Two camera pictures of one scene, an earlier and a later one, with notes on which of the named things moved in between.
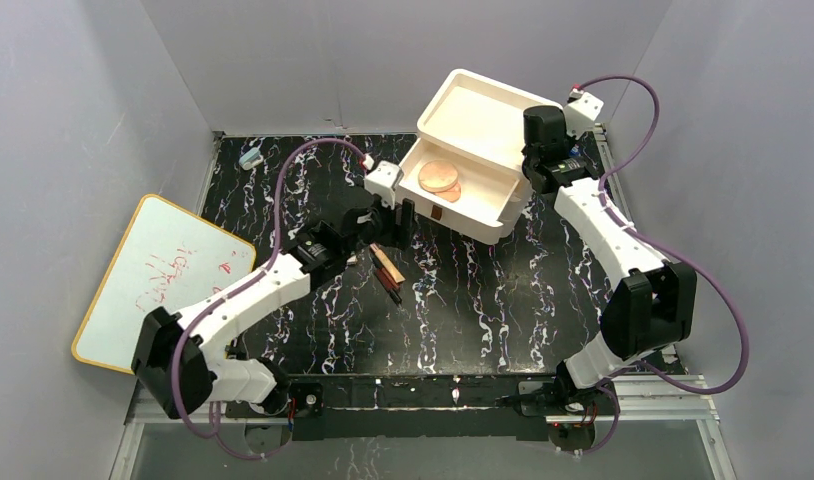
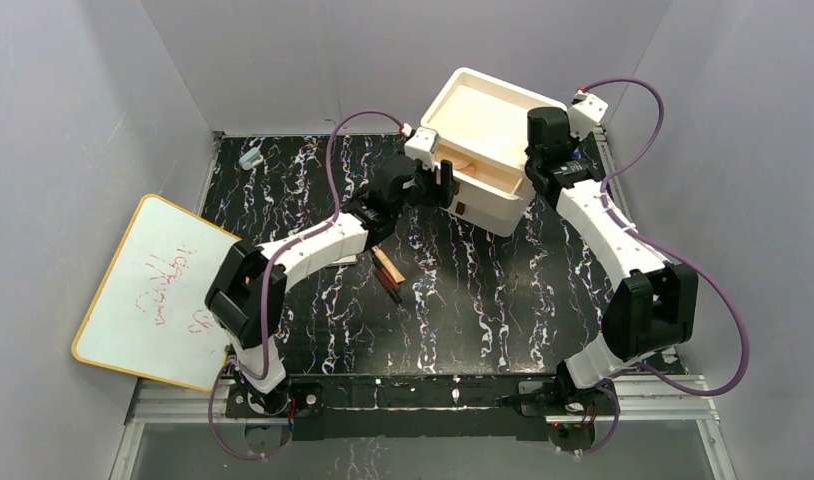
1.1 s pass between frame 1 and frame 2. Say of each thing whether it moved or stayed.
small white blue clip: stayed
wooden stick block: stayed
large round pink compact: moved
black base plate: stayed
